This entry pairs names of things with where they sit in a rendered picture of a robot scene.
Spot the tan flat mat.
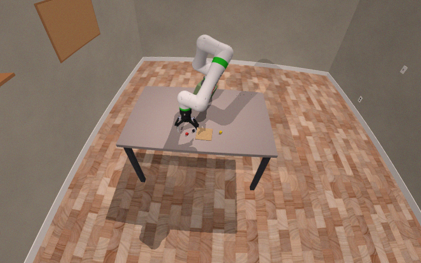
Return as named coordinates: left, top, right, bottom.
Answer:
left=195, top=127, right=213, bottom=141

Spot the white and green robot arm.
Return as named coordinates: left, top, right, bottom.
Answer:
left=177, top=35, right=234, bottom=116

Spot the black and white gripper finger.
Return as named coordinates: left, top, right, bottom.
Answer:
left=187, top=117, right=199, bottom=133
left=175, top=116, right=185, bottom=132

